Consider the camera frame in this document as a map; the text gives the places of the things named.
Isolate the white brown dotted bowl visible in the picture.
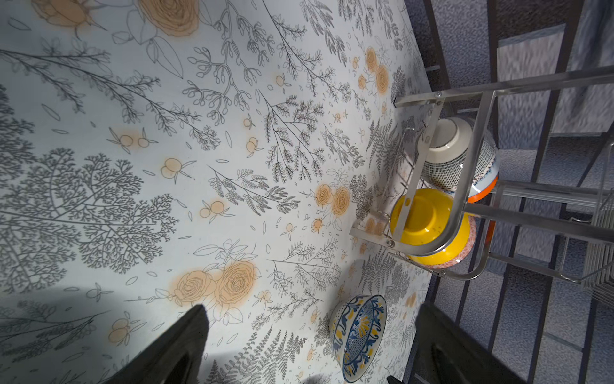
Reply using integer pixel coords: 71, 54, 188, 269
470, 162, 499, 195

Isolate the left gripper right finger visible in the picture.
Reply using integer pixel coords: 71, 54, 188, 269
416, 302, 524, 383

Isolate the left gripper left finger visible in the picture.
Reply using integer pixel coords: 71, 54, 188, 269
109, 305, 209, 383

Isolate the dark glass patterned bowl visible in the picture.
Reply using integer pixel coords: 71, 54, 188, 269
422, 116, 499, 196

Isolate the yellow plastic bowl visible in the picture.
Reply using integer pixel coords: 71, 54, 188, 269
401, 188, 453, 264

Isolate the orange plastic bowl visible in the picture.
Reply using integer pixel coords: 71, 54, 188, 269
468, 175, 499, 244

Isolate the blue yellow patterned plate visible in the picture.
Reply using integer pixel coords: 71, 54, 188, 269
329, 294, 387, 383

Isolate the black white leaf bowl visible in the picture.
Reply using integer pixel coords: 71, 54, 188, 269
417, 214, 477, 269

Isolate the floral table mat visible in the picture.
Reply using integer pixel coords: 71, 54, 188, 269
1, 1, 429, 383

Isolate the stainless steel dish rack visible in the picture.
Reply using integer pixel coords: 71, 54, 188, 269
350, 67, 613, 306

